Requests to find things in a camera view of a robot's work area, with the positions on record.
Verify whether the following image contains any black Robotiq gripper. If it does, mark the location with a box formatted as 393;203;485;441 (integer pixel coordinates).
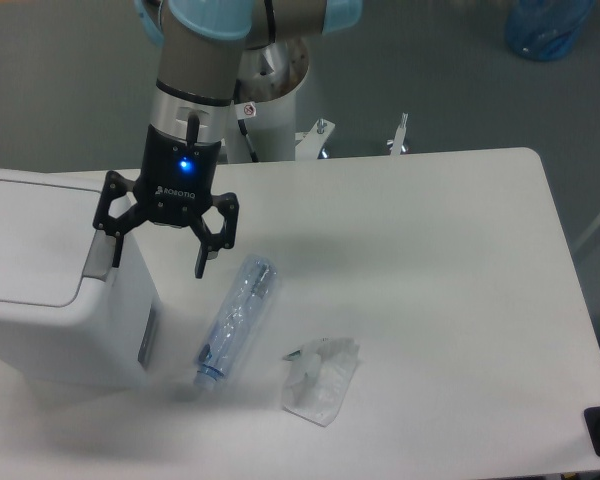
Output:
91;123;240;280

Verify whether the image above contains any white push-button trash can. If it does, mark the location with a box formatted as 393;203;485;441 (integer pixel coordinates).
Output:
0;169;159;388

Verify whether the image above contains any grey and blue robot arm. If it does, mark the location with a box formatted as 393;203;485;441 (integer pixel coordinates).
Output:
93;1;363;277

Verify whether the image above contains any clear crushed plastic bottle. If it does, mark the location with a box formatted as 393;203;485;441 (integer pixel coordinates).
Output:
193;255;277;391

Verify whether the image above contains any crumpled white plastic pouch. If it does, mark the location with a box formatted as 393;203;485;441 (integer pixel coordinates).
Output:
281;337;360;427

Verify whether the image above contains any black cable on pedestal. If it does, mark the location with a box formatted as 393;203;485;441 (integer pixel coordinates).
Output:
232;77;261;164

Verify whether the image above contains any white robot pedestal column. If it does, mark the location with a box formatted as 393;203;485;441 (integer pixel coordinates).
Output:
219;37;312;164

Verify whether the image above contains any white pedestal base frame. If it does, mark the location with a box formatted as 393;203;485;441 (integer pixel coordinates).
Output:
294;112;411;161

